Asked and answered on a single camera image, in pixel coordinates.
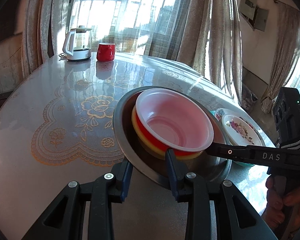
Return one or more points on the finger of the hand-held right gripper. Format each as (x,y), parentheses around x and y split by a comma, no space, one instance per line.
(230,152)

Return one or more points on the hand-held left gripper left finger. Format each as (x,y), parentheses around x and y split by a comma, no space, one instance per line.
(127,180)

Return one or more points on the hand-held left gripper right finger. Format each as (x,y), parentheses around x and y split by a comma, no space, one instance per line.
(172,180)

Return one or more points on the teal plastic plate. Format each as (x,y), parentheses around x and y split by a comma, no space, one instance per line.
(242,164)

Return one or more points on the small white floral plate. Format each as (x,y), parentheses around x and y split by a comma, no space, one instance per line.
(240,130)

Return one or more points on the yellow plastic bowl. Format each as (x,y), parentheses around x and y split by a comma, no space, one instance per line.
(150,150)

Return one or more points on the large white patterned plate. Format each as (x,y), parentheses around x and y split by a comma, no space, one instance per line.
(218,113)

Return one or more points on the stainless steel bowl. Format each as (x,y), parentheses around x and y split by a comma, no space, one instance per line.
(123,125)

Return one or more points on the red plastic bowl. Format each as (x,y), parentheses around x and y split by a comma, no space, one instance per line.
(175,115)

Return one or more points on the person's right hand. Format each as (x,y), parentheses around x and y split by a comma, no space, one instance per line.
(273,205)

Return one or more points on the patterned cloth bag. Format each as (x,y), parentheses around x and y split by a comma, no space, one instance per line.
(249,97)

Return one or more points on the beige velvet curtain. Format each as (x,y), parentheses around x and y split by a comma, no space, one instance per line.
(215,42)
(40,30)
(282,55)

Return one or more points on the red mug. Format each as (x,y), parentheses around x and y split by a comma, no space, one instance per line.
(105,52)

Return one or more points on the glass electric kettle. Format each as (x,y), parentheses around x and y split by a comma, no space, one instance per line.
(77,45)

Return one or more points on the sheer white curtain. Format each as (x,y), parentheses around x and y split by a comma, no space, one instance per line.
(140,30)

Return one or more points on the wall panel box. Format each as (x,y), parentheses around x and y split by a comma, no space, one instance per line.
(255,10)

